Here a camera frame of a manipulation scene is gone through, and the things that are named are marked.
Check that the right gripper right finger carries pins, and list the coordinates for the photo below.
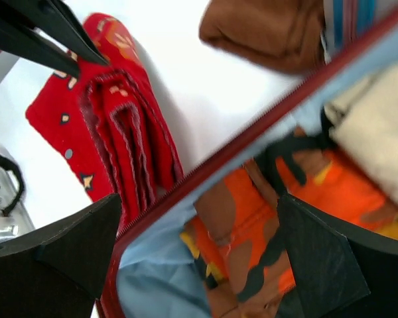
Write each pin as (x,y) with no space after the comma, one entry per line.
(340,269)

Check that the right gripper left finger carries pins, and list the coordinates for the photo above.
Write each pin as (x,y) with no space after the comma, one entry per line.
(59,270)

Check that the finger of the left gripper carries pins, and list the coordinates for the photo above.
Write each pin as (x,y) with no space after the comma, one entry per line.
(18,37)
(58,21)

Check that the red suitcase blue lining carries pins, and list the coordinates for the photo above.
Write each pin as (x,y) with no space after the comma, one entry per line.
(377,47)

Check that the orange camouflage garment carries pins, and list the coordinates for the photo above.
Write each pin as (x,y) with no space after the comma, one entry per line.
(235,238)

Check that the red patterned towel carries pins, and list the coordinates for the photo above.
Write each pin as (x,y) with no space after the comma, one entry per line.
(107,122)

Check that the beige shirt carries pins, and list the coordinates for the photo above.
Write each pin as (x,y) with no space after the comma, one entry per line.
(364,122)

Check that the white blue toiletry case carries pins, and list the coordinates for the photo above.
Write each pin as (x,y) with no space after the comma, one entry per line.
(347,20)

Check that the brown folded cloth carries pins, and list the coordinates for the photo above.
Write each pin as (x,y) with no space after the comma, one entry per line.
(280,35)

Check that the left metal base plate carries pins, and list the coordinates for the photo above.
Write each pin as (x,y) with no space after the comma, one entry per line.
(14,218)

